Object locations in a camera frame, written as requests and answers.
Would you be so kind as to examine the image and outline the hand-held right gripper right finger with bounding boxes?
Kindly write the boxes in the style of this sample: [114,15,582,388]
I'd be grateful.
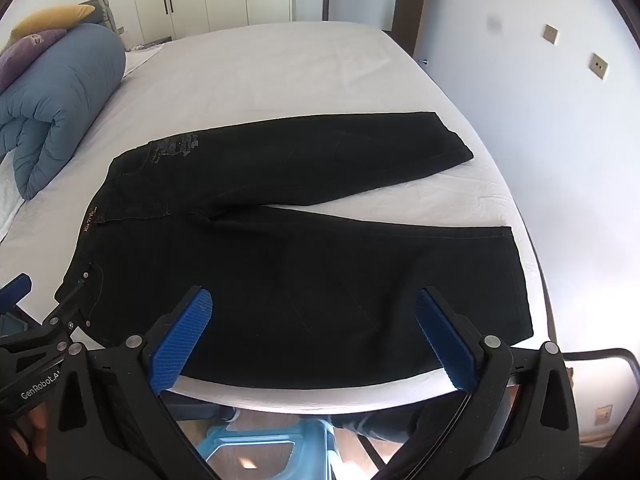
[380,286,580,480]

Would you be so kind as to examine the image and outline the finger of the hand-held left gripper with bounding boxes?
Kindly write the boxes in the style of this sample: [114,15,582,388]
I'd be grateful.
[0,262,104,361]
[0,273,34,312]

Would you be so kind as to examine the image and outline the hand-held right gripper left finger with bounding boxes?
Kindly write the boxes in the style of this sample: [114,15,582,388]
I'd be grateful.
[46,285,222,480]

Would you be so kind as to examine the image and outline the black pants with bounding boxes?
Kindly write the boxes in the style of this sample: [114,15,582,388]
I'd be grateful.
[54,111,535,391]

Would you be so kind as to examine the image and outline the person's left hand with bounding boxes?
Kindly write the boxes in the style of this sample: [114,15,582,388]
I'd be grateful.
[7,405,51,466]

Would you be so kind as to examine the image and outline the white crinkled pad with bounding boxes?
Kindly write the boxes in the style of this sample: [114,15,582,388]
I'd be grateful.
[0,152,26,241]

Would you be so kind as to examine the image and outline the light blue plastic stool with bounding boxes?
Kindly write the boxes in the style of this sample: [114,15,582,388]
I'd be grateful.
[192,417,346,480]

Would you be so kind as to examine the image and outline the blue folded duvet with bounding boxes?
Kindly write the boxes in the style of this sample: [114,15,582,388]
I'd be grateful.
[0,23,127,201]

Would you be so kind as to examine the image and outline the purple pillow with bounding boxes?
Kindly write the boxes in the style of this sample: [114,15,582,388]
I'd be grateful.
[0,29,68,92]

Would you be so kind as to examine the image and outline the yellow pillow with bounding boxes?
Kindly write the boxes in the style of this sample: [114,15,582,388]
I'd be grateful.
[10,5,93,41]

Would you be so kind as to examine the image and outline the white bed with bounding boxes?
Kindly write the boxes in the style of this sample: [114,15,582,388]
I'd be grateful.
[0,20,557,417]

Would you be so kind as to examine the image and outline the grey pillow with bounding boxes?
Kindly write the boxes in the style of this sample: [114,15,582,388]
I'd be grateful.
[79,0,120,27]

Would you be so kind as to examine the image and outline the dark brown door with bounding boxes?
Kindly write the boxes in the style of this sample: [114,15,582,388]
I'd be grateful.
[390,0,442,57]

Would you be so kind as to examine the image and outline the black metal tube frame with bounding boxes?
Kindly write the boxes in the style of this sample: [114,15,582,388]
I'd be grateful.
[562,347,640,443]

